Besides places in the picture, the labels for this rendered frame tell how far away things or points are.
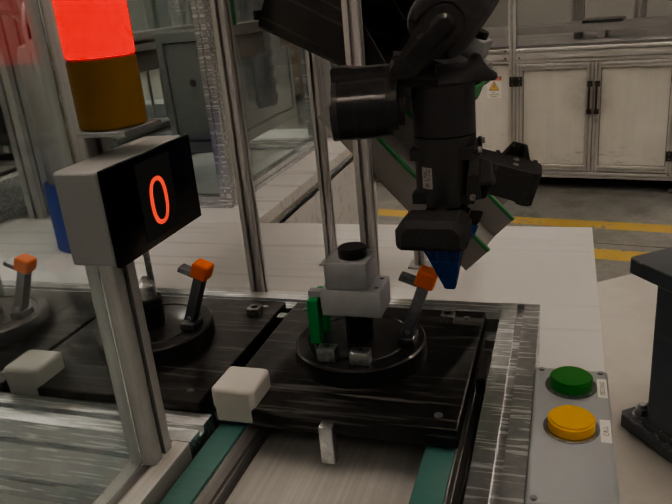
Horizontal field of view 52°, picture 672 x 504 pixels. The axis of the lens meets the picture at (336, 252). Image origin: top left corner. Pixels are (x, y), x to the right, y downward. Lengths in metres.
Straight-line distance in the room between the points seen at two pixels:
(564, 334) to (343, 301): 0.42
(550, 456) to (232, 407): 0.30
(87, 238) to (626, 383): 0.67
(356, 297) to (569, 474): 0.26
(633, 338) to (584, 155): 3.74
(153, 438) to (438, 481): 0.25
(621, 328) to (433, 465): 0.50
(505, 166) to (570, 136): 4.11
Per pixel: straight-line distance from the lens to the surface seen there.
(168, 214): 0.56
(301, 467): 0.70
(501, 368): 0.75
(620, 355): 1.00
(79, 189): 0.51
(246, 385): 0.69
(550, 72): 4.70
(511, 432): 0.66
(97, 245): 0.52
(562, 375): 0.72
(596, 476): 0.62
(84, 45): 0.53
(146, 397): 0.64
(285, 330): 0.83
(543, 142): 4.78
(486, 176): 0.64
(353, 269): 0.69
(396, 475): 0.68
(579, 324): 1.07
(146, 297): 0.83
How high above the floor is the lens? 1.34
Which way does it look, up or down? 20 degrees down
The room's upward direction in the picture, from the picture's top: 5 degrees counter-clockwise
